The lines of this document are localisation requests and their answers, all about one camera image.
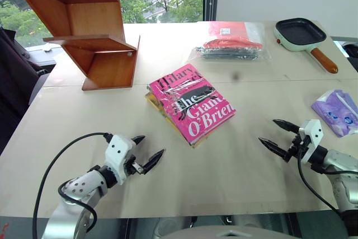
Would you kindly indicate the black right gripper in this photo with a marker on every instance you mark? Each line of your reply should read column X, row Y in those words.
column 293, row 148

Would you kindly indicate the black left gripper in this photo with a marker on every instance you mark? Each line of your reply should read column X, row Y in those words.
column 131, row 167

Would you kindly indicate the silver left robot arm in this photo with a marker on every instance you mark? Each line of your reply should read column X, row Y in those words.
column 81, row 184

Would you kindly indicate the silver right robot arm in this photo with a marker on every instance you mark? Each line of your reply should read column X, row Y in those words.
column 342, row 163

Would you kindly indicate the pink Giant O'Brien book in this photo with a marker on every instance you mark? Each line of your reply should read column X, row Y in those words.
column 193, row 104

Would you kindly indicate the zigzag wooden bookshelf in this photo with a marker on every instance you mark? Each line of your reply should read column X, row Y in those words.
column 92, row 18

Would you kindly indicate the purple tissue pack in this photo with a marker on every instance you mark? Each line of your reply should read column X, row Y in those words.
column 337, row 111

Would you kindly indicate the black flat stack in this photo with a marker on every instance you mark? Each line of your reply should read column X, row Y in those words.
column 223, row 53

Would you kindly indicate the red packet with white label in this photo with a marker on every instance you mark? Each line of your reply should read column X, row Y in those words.
column 233, row 43

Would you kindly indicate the clear plastic bag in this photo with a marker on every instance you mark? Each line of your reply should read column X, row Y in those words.
column 257, row 30

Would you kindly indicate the dark fabric chair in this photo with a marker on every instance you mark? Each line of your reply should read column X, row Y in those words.
column 16, row 88

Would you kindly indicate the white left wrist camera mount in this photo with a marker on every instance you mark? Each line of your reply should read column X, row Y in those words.
column 118, row 152

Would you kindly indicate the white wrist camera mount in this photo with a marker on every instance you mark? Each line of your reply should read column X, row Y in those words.
column 118, row 152
column 311, row 135

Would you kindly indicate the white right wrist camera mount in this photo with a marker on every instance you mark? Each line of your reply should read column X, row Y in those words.
column 311, row 135

